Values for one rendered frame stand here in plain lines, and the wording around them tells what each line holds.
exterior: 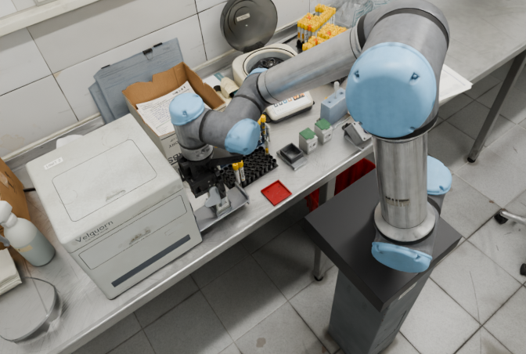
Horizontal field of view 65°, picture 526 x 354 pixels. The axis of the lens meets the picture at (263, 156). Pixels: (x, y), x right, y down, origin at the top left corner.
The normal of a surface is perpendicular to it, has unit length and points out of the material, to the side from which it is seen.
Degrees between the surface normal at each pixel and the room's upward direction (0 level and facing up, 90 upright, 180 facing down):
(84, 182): 0
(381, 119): 84
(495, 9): 0
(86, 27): 90
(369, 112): 84
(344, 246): 3
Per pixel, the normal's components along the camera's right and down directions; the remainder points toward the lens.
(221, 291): -0.06, -0.65
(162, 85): 0.57, 0.57
